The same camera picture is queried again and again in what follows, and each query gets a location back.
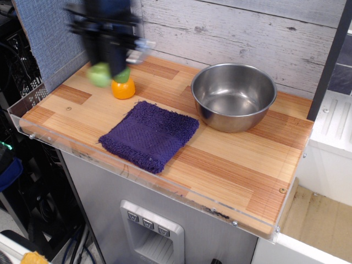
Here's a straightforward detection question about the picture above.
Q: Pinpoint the silver toy fridge cabinet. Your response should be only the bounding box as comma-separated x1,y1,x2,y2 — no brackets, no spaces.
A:
63,153,257,263

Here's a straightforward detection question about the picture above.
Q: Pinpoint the yellow object bottom left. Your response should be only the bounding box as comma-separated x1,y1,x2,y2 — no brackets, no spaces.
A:
20,252,49,264

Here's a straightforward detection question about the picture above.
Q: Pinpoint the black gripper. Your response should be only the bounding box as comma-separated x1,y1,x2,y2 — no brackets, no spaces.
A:
64,1,156,77

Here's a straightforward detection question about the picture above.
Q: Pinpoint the green handled grey spatula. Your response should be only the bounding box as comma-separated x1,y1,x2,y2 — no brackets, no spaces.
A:
86,52,148,89

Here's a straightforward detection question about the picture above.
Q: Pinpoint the grey ice dispenser panel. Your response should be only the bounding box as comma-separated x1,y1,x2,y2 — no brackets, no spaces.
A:
120,200,185,263

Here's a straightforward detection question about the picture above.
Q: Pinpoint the purple cloth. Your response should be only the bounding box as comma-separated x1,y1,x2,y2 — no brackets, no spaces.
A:
98,101,200,174

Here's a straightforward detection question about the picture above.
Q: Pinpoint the white toy sink unit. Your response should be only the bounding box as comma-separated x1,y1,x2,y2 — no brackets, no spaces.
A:
252,91,351,263

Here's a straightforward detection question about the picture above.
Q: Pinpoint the black equipment rack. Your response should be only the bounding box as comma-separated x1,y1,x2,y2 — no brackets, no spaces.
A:
0,0,89,259

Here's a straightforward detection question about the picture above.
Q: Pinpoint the clear acrylic edge guard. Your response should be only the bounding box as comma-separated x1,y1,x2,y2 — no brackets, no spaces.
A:
7,82,281,245

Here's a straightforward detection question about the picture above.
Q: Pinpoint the black vertical post right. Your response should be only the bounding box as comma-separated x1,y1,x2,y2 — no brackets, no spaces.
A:
306,0,351,121

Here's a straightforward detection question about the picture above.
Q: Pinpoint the blue fabric panel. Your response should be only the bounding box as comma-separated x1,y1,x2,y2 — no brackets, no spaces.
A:
12,0,88,93

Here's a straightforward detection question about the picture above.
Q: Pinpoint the orange toy with green top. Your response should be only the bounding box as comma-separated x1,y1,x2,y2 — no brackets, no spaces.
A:
111,67,136,100

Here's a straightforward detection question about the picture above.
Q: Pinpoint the steel bowl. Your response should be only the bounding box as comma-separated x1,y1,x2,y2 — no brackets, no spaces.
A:
191,63,277,133

